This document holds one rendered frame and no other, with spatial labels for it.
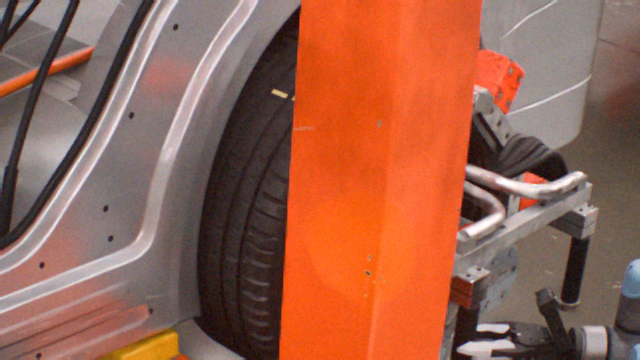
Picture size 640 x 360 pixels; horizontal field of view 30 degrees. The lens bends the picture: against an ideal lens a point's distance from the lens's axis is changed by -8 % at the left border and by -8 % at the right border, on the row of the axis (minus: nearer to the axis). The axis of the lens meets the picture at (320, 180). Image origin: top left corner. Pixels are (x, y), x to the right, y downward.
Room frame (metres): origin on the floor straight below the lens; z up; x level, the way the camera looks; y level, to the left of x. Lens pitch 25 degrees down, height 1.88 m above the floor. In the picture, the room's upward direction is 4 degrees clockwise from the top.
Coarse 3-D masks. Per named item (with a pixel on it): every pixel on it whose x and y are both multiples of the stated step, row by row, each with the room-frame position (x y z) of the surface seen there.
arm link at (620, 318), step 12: (636, 264) 1.73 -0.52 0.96; (636, 276) 1.70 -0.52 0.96; (624, 288) 1.71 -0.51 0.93; (636, 288) 1.69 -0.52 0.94; (624, 300) 1.70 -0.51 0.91; (636, 300) 1.69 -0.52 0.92; (624, 312) 1.70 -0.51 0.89; (636, 312) 1.69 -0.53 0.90; (624, 324) 1.69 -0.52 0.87; (636, 324) 1.68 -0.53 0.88
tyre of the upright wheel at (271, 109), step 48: (288, 48) 2.06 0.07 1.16; (240, 96) 1.98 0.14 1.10; (288, 96) 1.94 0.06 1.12; (240, 144) 1.90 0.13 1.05; (288, 144) 1.86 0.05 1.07; (480, 144) 2.20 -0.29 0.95; (240, 192) 1.85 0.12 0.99; (288, 192) 1.81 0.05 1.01; (240, 240) 1.82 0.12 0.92; (240, 288) 1.81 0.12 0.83; (240, 336) 1.84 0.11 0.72
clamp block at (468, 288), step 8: (464, 272) 1.70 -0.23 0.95; (472, 272) 1.70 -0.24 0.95; (480, 272) 1.70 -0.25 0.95; (488, 272) 1.71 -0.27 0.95; (456, 280) 1.69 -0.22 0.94; (464, 280) 1.68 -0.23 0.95; (472, 280) 1.68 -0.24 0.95; (480, 280) 1.69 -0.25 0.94; (488, 280) 1.70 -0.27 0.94; (456, 288) 1.69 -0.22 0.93; (464, 288) 1.68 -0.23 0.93; (472, 288) 1.67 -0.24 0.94; (480, 288) 1.69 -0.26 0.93; (456, 296) 1.69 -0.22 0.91; (464, 296) 1.68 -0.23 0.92; (472, 296) 1.68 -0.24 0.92; (480, 296) 1.69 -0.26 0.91; (464, 304) 1.68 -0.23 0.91; (472, 304) 1.68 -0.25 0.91
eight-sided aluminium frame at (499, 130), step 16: (480, 96) 2.03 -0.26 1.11; (480, 112) 2.03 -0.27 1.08; (496, 112) 2.07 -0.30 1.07; (480, 128) 2.11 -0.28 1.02; (496, 128) 2.08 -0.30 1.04; (512, 128) 2.12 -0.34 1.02; (496, 144) 2.11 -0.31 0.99; (512, 208) 2.15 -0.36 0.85; (448, 304) 2.10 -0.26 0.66; (448, 320) 2.10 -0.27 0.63; (448, 336) 2.04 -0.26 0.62; (448, 352) 2.03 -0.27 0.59
